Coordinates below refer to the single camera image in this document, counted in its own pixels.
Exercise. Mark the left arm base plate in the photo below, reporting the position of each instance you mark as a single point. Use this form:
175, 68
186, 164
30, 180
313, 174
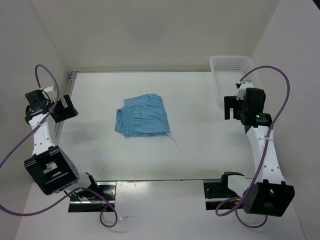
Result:
90, 203

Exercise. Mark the white plastic basket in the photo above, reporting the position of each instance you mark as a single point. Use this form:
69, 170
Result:
226, 71

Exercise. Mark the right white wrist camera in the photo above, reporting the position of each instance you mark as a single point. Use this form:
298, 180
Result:
241, 87

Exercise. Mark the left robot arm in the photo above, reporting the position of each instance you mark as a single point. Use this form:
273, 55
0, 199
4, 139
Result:
49, 166

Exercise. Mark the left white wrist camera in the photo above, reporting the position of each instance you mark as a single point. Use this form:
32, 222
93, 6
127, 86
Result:
50, 93

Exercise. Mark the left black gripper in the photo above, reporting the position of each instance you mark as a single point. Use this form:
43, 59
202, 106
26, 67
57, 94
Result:
67, 112

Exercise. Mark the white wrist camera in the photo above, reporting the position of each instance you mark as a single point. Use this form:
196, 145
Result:
241, 87
50, 93

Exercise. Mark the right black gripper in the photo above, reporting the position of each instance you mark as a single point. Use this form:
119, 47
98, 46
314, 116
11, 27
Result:
231, 102

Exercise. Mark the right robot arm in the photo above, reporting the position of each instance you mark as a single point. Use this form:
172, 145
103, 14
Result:
267, 193

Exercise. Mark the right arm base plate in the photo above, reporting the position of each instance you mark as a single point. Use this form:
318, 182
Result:
214, 194

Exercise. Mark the light blue shorts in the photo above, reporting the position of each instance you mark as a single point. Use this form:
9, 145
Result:
143, 116

